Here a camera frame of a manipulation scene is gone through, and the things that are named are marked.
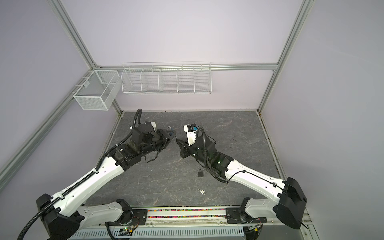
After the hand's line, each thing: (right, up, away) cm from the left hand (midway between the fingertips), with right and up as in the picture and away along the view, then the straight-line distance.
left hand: (176, 135), depth 70 cm
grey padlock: (+12, -24, +18) cm, 32 cm away
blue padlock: (-8, +3, +21) cm, 22 cm away
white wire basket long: (-11, +37, +29) cm, 48 cm away
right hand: (0, -3, 0) cm, 3 cm away
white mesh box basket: (-56, +28, +29) cm, 68 cm away
